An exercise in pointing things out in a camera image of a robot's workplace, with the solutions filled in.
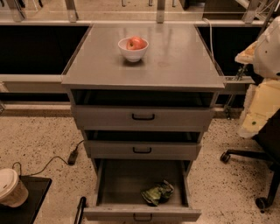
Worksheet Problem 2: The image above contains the green jalapeno chip bag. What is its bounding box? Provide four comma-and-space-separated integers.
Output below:
141, 179, 174, 207

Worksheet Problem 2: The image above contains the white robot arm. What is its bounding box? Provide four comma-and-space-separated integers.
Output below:
234, 17, 280, 138

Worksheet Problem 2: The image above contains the grey drawer cabinet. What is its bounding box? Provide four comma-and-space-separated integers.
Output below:
62, 23, 224, 167

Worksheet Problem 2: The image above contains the bottom grey drawer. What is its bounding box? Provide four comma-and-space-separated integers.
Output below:
84, 159, 201, 224

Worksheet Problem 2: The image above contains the grey drawer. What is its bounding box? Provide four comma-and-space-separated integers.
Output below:
85, 130, 201, 160
84, 159, 201, 224
71, 89, 214, 131

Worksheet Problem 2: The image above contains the top grey drawer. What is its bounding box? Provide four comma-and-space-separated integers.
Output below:
71, 89, 214, 131

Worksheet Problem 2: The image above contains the middle grey drawer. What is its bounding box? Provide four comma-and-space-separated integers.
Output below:
85, 130, 201, 160

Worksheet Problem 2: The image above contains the black office chair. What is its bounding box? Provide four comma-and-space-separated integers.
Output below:
220, 109, 280, 213

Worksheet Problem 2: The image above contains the white ceramic bowl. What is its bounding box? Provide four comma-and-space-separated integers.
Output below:
118, 38, 149, 62

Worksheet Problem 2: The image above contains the red apple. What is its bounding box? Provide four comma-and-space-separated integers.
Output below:
126, 36, 146, 50

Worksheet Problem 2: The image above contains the black side table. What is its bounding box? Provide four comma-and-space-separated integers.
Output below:
0, 176, 52, 224

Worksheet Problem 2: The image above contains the paper coffee cup with lid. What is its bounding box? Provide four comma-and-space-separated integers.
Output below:
0, 168, 29, 207

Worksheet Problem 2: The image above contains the white cable on counter edge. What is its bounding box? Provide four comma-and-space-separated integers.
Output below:
202, 17, 217, 66

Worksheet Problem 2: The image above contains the black power adapter with cable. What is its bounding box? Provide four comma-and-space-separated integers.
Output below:
11, 140, 84, 177

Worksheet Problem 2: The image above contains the black handle bar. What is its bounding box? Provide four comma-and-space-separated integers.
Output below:
73, 197, 87, 224

